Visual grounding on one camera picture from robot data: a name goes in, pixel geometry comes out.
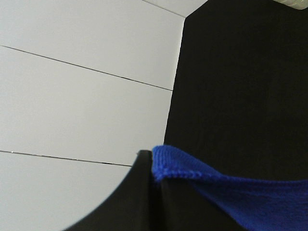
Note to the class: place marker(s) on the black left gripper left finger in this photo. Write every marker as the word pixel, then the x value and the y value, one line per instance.
pixel 129 207

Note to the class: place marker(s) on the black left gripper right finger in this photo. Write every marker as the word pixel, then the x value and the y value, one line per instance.
pixel 185 209

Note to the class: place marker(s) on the blue microfibre towel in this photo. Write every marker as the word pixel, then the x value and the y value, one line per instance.
pixel 256 205

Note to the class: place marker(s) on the black table cloth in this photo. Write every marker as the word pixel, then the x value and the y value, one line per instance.
pixel 240 97

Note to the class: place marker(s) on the white plastic storage box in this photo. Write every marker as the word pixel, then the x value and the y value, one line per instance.
pixel 295 4

